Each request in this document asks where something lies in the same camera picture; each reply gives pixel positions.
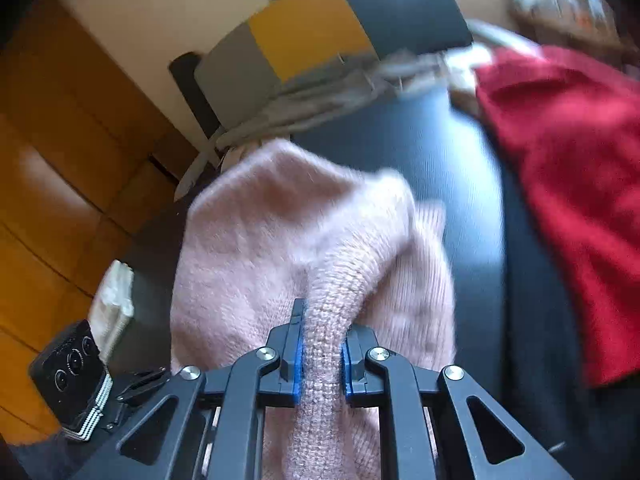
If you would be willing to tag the red knit sweater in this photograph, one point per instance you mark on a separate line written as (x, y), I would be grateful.
(575, 185)

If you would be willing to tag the wooden wardrobe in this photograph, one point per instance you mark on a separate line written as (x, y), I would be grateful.
(60, 160)

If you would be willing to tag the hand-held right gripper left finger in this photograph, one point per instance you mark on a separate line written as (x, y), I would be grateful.
(298, 360)

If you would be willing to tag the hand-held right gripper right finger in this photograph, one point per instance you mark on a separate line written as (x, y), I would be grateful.
(346, 365)

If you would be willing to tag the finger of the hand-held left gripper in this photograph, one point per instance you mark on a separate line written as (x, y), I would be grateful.
(142, 384)

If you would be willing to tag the grey cloth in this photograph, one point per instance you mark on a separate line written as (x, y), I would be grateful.
(310, 95)

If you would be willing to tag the wooden side table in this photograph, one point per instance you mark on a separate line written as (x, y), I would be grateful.
(555, 30)

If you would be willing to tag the grey yellow navy cushion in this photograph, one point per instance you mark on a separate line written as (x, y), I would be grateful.
(310, 30)

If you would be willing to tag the white knit sweater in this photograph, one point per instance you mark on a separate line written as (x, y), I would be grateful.
(115, 305)

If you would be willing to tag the pink knit sweater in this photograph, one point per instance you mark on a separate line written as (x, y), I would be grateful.
(280, 240)

